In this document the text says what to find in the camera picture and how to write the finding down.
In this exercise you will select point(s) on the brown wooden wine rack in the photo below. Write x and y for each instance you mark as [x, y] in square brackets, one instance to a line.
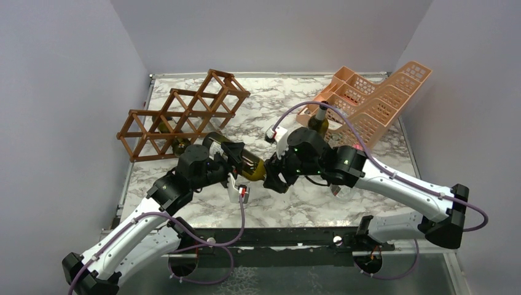
[213, 104]

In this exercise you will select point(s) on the green wine bottle cream label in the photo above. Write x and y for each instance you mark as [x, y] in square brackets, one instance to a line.
[179, 144]

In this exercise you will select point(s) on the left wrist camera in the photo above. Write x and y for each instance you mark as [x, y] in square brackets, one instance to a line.
[237, 192]

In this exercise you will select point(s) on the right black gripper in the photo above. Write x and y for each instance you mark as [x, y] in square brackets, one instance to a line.
[274, 166]

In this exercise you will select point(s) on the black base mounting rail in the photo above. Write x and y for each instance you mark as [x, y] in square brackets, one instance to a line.
[285, 247]

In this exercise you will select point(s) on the olive wine bottle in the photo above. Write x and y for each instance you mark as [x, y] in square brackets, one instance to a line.
[318, 122]

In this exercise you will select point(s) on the peach plastic tiered basket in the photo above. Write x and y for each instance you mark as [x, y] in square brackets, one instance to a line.
[370, 107]

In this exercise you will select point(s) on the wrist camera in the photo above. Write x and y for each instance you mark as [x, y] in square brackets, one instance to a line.
[237, 192]
[279, 136]

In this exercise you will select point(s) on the dark green wine bottle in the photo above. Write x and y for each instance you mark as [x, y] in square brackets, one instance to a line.
[253, 166]

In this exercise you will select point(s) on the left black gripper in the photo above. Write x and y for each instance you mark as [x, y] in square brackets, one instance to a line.
[235, 149]

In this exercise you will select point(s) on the clear bottle pink cap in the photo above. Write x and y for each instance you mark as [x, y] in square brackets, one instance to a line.
[342, 193]

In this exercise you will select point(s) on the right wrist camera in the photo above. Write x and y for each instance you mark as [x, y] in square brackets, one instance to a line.
[279, 136]

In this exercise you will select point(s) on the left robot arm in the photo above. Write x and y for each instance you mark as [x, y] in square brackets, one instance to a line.
[152, 229]

